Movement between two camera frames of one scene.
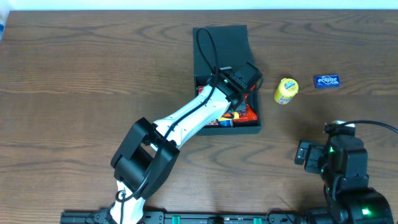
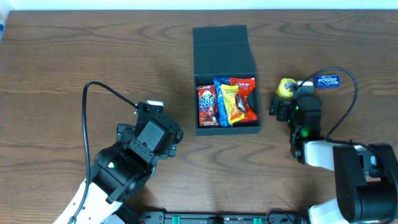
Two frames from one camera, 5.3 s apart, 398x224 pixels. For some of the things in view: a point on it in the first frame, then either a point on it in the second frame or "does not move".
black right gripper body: [302, 152] → [282, 107]
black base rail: [105, 217] does not move
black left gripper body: [241, 104] → [123, 132]
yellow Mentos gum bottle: [287, 88] does not move
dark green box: [219, 46] does not move
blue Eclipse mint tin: [326, 81] does not move
